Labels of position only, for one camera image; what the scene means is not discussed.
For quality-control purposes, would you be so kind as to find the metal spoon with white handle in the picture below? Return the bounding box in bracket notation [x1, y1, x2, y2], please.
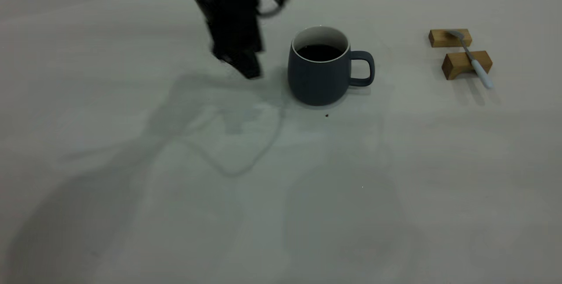
[446, 30, 494, 90]

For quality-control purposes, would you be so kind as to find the rectangular wooden block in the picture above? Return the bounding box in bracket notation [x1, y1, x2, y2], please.
[429, 29, 473, 48]

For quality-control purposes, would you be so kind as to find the arched wooden block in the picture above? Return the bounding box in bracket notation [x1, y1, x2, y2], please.
[441, 50, 493, 81]

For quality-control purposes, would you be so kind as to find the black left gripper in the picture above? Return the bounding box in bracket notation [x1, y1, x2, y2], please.
[176, 0, 264, 79]

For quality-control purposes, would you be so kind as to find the dark grey ceramic mug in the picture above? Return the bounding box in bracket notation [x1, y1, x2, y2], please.
[288, 25, 375, 107]

